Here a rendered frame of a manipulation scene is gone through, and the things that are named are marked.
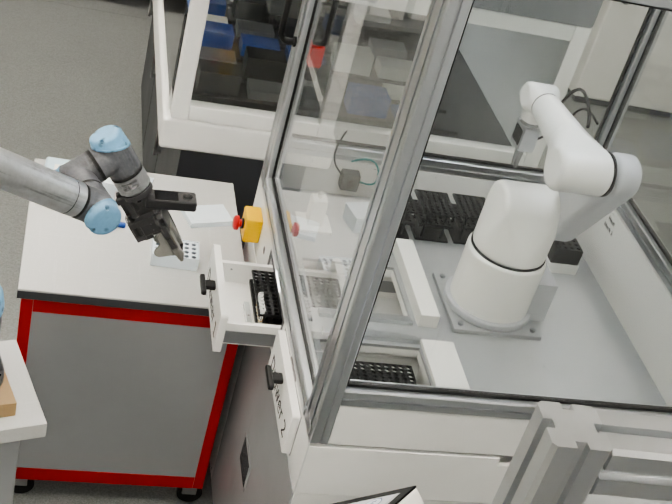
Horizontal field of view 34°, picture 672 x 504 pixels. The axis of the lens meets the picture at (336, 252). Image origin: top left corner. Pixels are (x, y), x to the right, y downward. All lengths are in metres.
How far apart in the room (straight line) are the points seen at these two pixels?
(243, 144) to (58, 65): 2.29
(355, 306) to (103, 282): 0.98
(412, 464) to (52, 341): 1.04
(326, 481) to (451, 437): 0.27
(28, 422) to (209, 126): 1.24
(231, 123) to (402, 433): 1.37
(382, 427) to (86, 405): 1.05
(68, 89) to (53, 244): 2.45
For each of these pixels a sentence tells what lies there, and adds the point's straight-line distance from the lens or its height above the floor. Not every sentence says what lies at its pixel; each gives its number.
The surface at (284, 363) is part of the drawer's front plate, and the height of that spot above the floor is 0.93.
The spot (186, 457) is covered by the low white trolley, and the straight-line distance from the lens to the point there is 3.21.
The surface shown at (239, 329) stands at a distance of 2.59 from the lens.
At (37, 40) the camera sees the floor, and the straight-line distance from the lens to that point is 5.77.
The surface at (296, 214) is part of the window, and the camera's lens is 2.64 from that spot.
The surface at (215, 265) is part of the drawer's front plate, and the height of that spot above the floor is 0.92.
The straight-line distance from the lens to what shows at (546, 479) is 0.70.
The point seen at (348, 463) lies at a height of 0.90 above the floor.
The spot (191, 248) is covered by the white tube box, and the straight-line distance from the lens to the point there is 2.97.
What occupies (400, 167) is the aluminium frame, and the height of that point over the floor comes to 1.60.
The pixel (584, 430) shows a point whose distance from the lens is 0.71.
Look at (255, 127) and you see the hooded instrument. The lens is 3.36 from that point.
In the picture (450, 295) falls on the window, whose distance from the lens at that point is 2.09.
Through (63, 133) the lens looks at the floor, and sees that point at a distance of 4.98.
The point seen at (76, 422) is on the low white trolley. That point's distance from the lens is 3.10.
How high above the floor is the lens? 2.47
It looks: 33 degrees down
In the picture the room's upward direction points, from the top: 16 degrees clockwise
